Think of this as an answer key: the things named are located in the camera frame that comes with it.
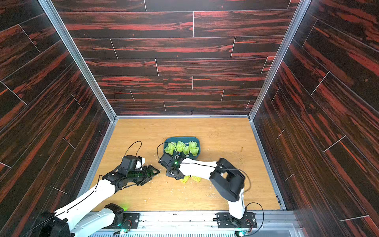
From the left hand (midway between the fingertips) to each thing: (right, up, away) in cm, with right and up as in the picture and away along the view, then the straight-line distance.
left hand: (157, 174), depth 82 cm
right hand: (+8, 0, +8) cm, 11 cm away
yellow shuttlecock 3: (+16, +12, +14) cm, 24 cm away
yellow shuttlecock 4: (+20, +15, +17) cm, 30 cm away
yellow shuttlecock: (+6, +11, +12) cm, 17 cm away
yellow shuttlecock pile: (+6, +15, +16) cm, 23 cm away
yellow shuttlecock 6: (+23, -5, +7) cm, 24 cm away
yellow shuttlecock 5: (+21, +11, +16) cm, 29 cm away
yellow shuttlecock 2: (+12, +15, +15) cm, 24 cm away
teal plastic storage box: (+16, +18, +18) cm, 30 cm away
